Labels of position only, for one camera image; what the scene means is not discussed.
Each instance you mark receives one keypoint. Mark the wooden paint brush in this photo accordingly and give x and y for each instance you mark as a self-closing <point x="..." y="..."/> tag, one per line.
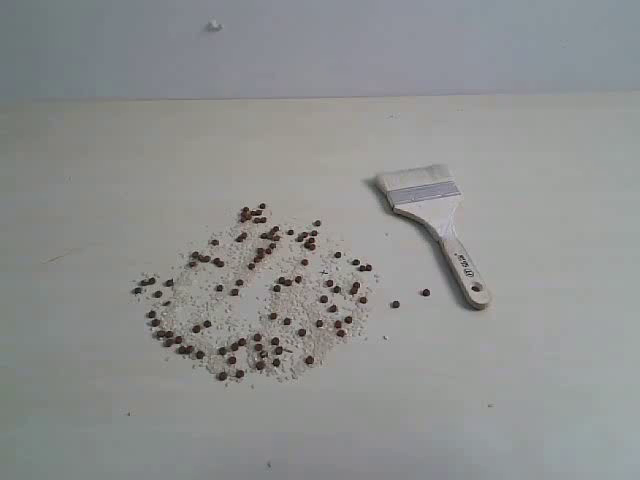
<point x="430" y="197"/>

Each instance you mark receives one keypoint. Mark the brown beans and grain pile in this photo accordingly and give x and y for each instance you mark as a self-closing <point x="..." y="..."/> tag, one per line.
<point x="268" y="295"/>

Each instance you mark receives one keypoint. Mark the white wall clip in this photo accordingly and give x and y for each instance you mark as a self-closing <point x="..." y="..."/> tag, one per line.
<point x="213" y="26"/>

